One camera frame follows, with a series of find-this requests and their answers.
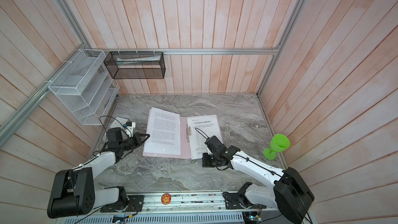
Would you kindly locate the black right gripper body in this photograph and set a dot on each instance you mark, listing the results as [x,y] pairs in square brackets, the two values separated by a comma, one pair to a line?
[216,156]

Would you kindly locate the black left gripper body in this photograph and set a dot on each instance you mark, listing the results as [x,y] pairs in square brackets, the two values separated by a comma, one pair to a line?
[128,143]

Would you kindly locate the pink file folder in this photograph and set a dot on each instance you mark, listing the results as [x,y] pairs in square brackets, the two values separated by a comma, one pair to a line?
[185,146]

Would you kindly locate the printed white paper sheet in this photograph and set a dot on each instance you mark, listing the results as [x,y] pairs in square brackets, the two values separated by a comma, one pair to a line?
[201,128]

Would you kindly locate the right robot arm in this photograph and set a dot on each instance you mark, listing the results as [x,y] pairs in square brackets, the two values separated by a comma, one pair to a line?
[284,190]

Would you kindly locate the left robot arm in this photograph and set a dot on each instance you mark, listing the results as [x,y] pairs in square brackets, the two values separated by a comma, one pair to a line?
[73,192]

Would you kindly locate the metal folder clip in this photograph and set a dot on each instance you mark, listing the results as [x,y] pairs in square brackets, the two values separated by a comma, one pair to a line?
[188,132]

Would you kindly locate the white power socket box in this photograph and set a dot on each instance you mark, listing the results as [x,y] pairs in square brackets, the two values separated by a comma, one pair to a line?
[118,122]

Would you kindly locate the printed white paper stack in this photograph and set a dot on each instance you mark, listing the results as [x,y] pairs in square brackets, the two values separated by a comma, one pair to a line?
[164,130]

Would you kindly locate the red round sticker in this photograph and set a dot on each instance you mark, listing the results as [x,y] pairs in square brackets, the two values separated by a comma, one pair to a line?
[166,199]

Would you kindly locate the green plastic goblet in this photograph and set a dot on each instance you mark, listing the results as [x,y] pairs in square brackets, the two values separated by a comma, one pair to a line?
[279,143]

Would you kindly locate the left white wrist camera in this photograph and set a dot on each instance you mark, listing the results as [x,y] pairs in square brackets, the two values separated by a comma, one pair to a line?
[129,128]

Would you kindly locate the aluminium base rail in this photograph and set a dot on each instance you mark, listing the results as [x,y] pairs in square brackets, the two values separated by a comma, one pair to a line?
[223,200]

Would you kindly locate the white wire mesh shelf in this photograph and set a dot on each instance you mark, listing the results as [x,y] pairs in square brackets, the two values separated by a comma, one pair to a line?
[86,91]

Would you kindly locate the black wire mesh basket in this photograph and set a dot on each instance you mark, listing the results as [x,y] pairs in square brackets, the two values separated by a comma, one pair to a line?
[135,64]

